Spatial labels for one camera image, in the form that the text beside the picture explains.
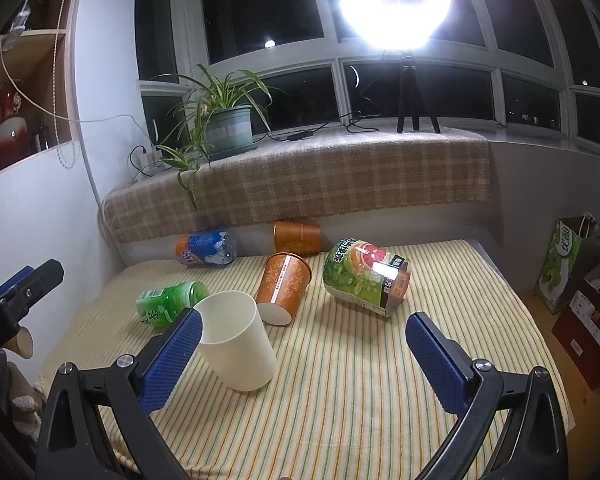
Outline person's left hand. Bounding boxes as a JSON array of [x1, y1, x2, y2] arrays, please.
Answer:
[[4, 326, 34, 359]]

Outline black cable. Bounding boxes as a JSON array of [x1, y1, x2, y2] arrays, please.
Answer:
[[267, 65, 398, 143]]

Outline dark red box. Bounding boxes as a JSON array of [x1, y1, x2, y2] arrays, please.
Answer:
[[551, 276, 600, 392]]

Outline red ceramic jar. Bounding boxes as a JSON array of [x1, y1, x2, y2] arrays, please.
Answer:
[[0, 80, 31, 173]]

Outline green plastic bottle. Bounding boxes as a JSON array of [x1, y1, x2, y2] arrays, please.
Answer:
[[135, 280, 210, 329]]

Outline green paper bag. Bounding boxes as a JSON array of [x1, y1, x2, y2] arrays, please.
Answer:
[[534, 216, 600, 315]]

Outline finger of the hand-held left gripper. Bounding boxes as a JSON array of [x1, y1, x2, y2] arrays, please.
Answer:
[[7, 259, 65, 318], [0, 266, 35, 311]]

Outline white cord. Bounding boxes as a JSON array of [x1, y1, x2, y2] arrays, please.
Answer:
[[0, 0, 153, 171]]

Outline green instant noodle bowl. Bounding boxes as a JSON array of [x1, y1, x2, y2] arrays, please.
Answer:
[[323, 237, 412, 318]]

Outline plaid blanket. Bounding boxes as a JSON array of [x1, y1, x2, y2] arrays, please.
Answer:
[[103, 129, 492, 247]]

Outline window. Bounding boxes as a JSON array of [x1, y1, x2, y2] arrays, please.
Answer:
[[134, 0, 600, 158]]

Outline striped table cloth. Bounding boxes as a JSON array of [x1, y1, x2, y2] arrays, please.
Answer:
[[32, 238, 576, 480]]

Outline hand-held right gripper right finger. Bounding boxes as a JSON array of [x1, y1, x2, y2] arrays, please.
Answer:
[[405, 311, 570, 480]]

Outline white cup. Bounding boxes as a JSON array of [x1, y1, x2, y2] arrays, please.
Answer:
[[192, 290, 277, 392]]

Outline orange patterned paper cup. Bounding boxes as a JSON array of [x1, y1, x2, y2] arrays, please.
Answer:
[[256, 253, 313, 328], [272, 220, 322, 256]]

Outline ring light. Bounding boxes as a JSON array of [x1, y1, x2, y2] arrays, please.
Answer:
[[339, 0, 453, 52]]

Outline black tripod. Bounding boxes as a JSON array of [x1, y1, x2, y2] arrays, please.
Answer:
[[396, 50, 441, 134]]

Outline wooden wall shelf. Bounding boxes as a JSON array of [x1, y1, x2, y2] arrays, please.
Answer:
[[0, 0, 90, 183]]

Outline white power strip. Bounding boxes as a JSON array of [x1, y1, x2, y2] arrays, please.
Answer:
[[129, 119, 167, 181]]

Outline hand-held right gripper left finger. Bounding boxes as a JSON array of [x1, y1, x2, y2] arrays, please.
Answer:
[[36, 307, 203, 480]]

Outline person's left forearm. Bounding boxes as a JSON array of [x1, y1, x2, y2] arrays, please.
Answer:
[[0, 350, 48, 480]]

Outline potted spider plant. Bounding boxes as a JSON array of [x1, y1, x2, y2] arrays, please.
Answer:
[[149, 63, 286, 209]]

